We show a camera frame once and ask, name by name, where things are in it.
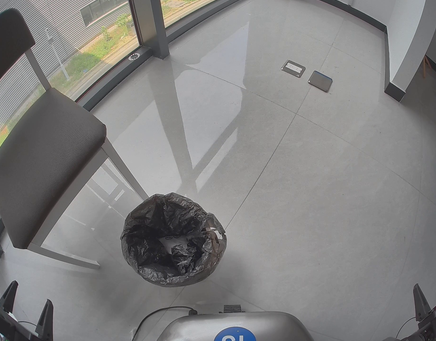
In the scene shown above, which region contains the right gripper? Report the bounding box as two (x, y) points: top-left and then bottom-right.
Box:
(412, 263), (436, 341)

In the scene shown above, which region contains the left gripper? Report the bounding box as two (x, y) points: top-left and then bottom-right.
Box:
(0, 280), (54, 341)

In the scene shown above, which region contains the black cable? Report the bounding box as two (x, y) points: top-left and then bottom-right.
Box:
(132, 306), (198, 341)

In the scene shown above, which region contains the black plastic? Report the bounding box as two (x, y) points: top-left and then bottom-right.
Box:
(170, 243), (204, 275)

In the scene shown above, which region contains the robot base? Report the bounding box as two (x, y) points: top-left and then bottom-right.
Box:
(152, 304), (314, 341)

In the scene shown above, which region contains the window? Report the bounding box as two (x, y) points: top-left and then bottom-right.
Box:
(0, 0), (272, 258)

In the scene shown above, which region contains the grey seat white chair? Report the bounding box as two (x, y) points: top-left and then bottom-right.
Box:
(0, 8), (149, 270)

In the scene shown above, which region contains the black plastic bag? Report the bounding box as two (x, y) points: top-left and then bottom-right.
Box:
(120, 192), (227, 287)

